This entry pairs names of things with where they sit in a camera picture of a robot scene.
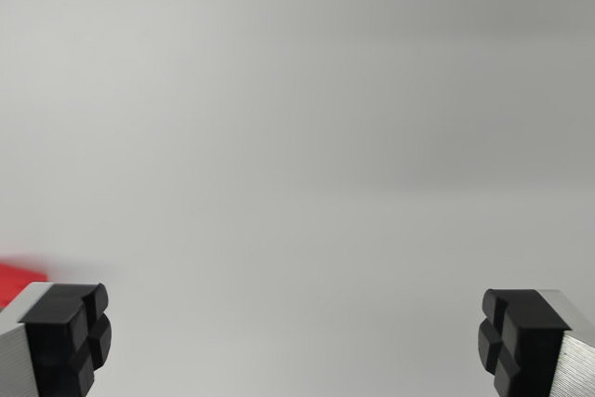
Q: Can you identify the red cube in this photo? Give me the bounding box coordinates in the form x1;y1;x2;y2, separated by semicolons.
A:
0;260;50;312

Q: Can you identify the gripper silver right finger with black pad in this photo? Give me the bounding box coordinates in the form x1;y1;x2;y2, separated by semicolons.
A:
476;287;595;397

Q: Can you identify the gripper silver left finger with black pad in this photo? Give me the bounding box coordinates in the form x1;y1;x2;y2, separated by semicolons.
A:
0;281;113;397

